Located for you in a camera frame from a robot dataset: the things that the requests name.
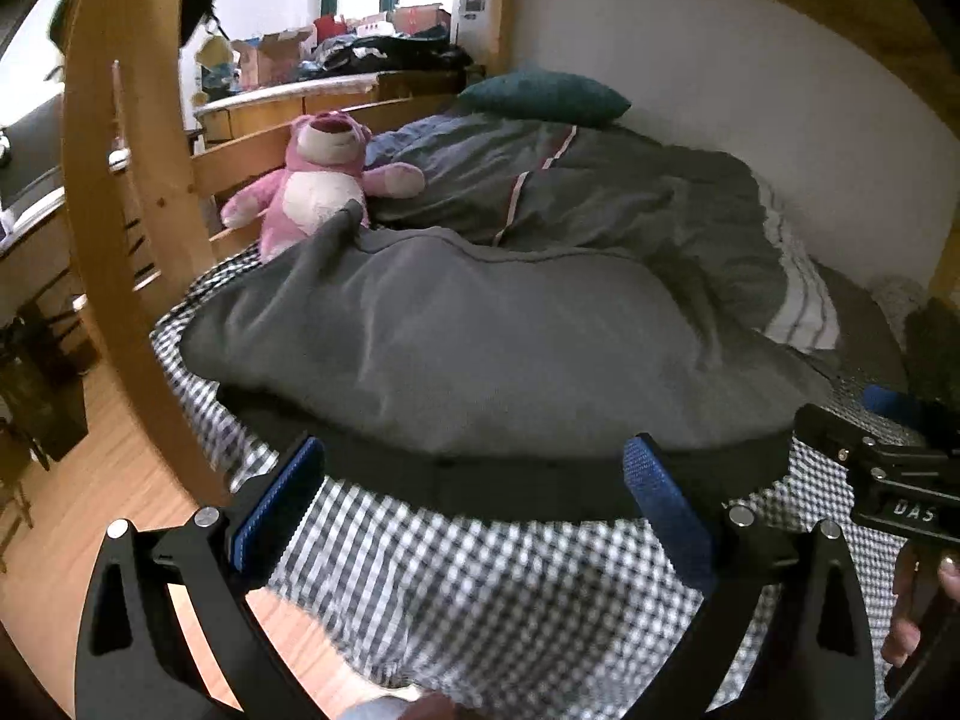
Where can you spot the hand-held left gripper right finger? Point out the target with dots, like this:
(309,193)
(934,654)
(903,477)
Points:
(664,502)

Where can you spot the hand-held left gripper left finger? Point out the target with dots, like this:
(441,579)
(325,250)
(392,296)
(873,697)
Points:
(277,502)

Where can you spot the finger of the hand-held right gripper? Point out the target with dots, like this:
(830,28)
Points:
(829,431)
(892,405)

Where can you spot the grey hoodie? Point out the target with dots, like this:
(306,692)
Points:
(465,330)

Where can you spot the pile of dark clothes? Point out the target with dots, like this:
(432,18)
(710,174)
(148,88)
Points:
(390,52)

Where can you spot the person's right hand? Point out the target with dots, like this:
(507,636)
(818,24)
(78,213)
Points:
(904,630)

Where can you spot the white striped pillow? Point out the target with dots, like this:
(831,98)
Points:
(806,292)

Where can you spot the checkered bed sheet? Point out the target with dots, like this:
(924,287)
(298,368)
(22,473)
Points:
(480,600)

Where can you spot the dark chair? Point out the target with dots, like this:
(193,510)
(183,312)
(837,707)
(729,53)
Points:
(41,382)

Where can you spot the grey duvet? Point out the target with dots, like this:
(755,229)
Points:
(615,195)

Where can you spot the pink plush bear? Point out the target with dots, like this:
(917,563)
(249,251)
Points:
(315,187)

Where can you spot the teal pillow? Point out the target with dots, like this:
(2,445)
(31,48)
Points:
(547,94)

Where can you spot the large open cardboard box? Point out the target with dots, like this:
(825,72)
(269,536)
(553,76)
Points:
(274,56)

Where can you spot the small cardboard box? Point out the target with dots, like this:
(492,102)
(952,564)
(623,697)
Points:
(421,17)

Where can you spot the wooden bunk bed frame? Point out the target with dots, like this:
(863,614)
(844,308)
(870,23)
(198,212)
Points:
(112,240)

